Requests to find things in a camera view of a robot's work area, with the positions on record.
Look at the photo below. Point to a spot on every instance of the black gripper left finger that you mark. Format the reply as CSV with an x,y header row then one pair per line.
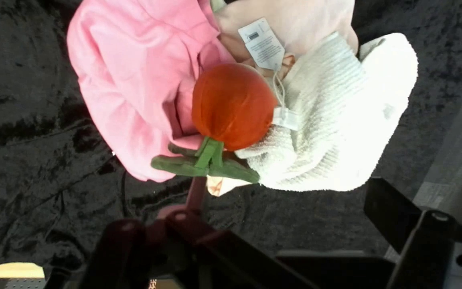
x,y
188,251

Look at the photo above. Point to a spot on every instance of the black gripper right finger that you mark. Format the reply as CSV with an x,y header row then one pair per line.
x,y
417,251

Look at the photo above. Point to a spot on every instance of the large white terry towel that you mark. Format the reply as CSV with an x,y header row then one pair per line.
x,y
337,122

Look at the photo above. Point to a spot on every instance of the red plush tomato toy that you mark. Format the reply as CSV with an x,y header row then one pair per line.
x,y
233,105

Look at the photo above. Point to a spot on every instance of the pink cloth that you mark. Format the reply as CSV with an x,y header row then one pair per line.
x,y
128,81

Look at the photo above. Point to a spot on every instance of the peach cream cloth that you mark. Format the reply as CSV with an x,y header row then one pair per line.
x,y
305,26

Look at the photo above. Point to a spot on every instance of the black velvet tablecloth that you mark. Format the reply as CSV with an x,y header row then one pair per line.
x,y
39,161

